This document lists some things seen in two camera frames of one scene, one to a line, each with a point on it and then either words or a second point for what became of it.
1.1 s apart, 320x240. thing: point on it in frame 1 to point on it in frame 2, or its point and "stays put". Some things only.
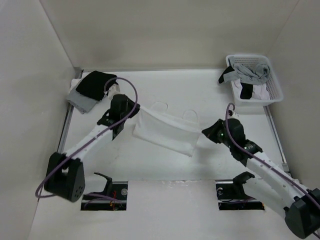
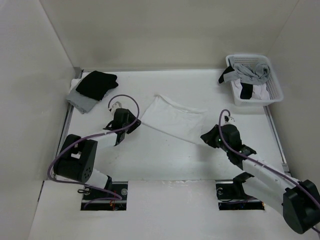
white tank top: x=167 y=132 to x=183 y=122
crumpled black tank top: x=246 y=90 stays put
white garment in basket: x=260 y=91 stays put
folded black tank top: x=93 y=86 stays put
